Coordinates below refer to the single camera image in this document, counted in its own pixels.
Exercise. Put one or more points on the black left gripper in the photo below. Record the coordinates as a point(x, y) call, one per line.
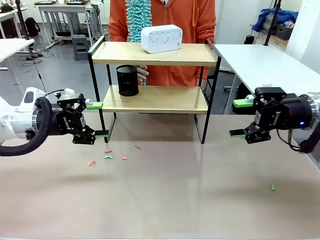
point(66, 122)

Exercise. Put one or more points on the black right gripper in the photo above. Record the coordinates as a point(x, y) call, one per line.
point(292, 113)

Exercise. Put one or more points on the black mesh pen holder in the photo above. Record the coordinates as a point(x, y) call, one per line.
point(128, 82)

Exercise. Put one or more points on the white rounded electronic box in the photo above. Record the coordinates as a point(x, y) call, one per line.
point(162, 38)

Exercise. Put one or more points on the teal microfibre duster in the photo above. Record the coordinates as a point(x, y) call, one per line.
point(138, 20)

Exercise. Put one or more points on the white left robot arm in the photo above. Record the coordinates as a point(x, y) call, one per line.
point(17, 120)

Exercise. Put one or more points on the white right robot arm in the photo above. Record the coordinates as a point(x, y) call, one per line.
point(315, 110)

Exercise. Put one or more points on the person's right hand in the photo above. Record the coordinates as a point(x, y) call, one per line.
point(143, 72)

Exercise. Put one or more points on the green paper scrap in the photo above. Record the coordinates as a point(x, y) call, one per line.
point(273, 187)
point(109, 157)

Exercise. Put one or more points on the large white angled table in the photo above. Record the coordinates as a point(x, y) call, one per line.
point(260, 65)

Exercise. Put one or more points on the grey plastic step stool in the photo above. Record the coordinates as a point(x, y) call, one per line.
point(80, 46)

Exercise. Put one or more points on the black plastic crate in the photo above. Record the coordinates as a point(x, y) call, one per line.
point(285, 31)

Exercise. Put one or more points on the black tripod pole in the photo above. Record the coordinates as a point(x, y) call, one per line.
point(271, 25)

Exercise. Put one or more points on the blue cloth bundle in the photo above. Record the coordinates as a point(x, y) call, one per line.
point(272, 16)

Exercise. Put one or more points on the small white table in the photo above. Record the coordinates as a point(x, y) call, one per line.
point(12, 47)

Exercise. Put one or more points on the black backpack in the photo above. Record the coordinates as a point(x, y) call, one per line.
point(32, 26)

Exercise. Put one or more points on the grey metal workbench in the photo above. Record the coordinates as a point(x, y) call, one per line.
point(62, 10)

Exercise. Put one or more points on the black stand pole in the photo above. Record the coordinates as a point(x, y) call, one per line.
point(22, 20)

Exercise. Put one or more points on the person's orange hoodie torso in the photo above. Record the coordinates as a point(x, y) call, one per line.
point(180, 15)

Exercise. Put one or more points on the white desk with dark panel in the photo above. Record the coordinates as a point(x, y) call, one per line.
point(10, 17)

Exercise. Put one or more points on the black frame wooden two-tier shelf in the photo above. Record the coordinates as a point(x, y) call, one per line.
point(150, 53)

